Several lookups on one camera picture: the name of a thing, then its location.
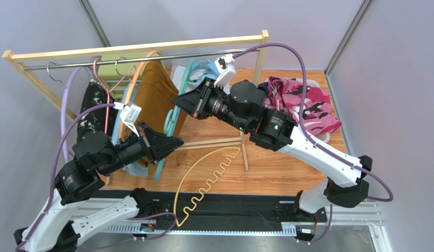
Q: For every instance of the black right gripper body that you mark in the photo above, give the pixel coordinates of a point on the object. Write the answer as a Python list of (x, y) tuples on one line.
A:
[(203, 100)]

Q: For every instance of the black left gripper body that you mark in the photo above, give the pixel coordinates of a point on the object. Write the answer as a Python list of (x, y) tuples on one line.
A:
[(148, 144)]

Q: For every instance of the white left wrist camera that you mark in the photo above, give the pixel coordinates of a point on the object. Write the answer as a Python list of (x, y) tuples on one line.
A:
[(129, 114)]

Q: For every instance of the pink camouflage trousers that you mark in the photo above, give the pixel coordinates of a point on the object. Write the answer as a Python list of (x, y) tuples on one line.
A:
[(285, 95)]

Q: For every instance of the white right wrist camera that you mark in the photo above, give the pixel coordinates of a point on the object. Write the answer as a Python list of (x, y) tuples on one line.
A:
[(226, 69)]

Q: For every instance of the teal clothes hanger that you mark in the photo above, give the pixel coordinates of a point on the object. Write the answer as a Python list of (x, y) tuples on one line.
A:
[(173, 115)]

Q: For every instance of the steel hanging rod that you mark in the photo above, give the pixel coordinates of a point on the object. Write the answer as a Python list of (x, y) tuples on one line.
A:
[(53, 55)]

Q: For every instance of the brown trousers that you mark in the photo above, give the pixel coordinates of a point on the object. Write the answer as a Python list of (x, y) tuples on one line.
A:
[(154, 98)]

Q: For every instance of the black white patterned trousers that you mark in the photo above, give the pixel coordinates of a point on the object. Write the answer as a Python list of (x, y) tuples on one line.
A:
[(99, 120)]

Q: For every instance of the light blue trousers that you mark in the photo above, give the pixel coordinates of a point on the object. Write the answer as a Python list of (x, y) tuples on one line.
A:
[(135, 168)]

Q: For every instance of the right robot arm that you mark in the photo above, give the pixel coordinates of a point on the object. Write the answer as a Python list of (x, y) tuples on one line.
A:
[(243, 108)]

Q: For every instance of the white plastic laundry basket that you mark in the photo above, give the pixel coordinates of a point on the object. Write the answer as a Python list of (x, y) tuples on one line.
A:
[(325, 134)]

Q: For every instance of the dark blue jeans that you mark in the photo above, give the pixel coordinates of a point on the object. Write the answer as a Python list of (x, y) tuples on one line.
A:
[(265, 87)]

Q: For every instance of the yellow clothes hanger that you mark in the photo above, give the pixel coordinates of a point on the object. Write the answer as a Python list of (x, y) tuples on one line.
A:
[(209, 182)]

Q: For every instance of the white notebook stack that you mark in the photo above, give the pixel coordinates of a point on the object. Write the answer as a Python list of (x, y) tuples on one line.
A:
[(177, 76)]

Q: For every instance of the green box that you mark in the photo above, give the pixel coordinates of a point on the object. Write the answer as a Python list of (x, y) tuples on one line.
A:
[(111, 74)]

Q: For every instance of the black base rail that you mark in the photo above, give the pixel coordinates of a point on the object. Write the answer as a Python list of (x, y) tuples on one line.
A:
[(234, 214)]

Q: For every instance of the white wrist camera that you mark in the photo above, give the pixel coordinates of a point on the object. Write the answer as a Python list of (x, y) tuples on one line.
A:
[(226, 69), (129, 114)]

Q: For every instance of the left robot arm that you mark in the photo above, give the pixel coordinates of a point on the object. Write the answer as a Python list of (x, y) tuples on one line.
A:
[(56, 229)]

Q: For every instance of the wooden clothes rack frame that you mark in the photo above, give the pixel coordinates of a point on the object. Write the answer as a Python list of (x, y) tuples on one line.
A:
[(39, 85)]

